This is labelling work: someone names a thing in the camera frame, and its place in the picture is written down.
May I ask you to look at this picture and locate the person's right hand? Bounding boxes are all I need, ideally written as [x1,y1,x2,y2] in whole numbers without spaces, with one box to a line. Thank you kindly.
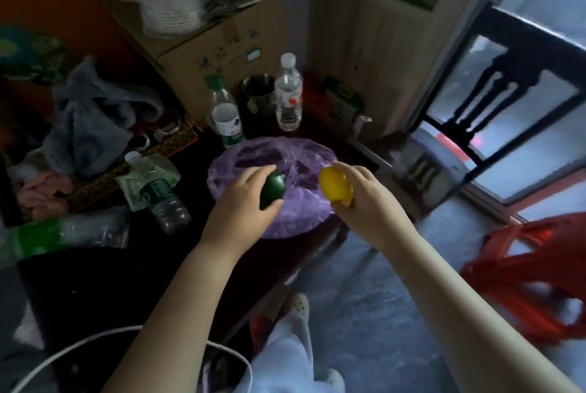
[329,160,420,251]

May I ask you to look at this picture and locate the person's left hand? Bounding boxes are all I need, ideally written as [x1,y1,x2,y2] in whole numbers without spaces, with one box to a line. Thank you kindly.
[199,164,287,265]

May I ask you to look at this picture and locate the dark green fruit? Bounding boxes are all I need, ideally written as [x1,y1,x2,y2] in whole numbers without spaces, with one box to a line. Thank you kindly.
[259,171,288,211]

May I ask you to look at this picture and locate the yellow lemon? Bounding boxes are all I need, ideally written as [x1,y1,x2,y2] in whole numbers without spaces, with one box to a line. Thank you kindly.
[318,166,355,207]

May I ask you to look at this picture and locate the purple plastic bag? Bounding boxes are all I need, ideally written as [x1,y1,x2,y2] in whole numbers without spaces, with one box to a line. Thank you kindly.
[206,136,339,240]

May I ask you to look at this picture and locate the person's left forearm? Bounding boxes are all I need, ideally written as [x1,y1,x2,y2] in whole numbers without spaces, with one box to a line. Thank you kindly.
[100,241,244,393]

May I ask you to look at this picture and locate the person's right forearm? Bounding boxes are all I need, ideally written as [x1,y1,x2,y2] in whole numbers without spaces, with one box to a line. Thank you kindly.
[380,232,582,393]

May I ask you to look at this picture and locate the small green label bottle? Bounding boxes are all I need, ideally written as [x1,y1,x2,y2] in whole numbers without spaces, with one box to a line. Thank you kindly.
[124,150,192,234]

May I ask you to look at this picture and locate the green capped water bottle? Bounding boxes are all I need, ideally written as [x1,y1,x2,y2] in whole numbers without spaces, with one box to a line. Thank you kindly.
[204,75,246,150]

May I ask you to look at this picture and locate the white clog shoe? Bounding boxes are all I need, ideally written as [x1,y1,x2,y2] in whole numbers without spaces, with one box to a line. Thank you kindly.
[279,292,311,330]

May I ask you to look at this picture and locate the red plastic object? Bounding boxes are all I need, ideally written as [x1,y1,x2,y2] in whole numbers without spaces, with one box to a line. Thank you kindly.
[249,312,272,355]

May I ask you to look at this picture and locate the pale green paper packet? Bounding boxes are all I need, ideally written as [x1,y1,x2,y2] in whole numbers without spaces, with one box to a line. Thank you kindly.
[115,152,182,213]

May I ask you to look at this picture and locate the white ribbon loops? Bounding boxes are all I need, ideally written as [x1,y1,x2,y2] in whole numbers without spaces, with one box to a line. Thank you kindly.
[137,111,184,150]

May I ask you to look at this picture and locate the dark green packet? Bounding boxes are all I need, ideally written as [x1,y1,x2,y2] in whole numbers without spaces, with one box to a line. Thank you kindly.
[320,76,367,126]

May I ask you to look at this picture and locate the steel cup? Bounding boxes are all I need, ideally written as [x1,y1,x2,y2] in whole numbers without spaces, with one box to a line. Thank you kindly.
[241,74,277,117]

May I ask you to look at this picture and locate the white capped water bottle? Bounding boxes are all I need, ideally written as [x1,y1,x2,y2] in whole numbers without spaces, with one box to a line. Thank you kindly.
[274,52,305,132]

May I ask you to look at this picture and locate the dark wooden table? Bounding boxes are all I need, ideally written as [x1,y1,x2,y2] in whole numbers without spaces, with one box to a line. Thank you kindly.
[0,122,367,361]

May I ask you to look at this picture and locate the long gold patterned box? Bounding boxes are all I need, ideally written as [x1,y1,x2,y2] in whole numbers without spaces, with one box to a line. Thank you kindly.
[63,122,200,213]

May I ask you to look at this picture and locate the light grey trousers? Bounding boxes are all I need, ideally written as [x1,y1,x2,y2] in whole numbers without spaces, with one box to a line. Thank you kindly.
[233,319,347,393]

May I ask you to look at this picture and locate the brown cardboard box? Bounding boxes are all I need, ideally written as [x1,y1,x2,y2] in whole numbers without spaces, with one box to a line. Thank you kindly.
[98,0,290,126]

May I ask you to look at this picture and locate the red plastic stool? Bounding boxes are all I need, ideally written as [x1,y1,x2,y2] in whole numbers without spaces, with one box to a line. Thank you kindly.
[460,213,586,345]

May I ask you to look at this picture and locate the wooden display cabinet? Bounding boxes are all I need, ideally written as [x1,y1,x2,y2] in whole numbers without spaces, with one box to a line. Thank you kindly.
[309,0,513,142]

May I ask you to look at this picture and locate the grey cloth on table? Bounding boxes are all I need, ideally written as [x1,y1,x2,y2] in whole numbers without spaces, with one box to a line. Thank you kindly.
[42,56,165,178]

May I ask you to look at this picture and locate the large green label bottle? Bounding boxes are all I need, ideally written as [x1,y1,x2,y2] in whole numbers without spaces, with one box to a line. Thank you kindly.
[0,207,131,270]

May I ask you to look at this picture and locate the pink cloth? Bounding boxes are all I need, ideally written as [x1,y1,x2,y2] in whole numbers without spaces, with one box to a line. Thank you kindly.
[16,170,76,222]

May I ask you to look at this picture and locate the green yellow decoration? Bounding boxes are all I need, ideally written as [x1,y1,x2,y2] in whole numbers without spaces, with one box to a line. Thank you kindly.
[0,26,67,85]

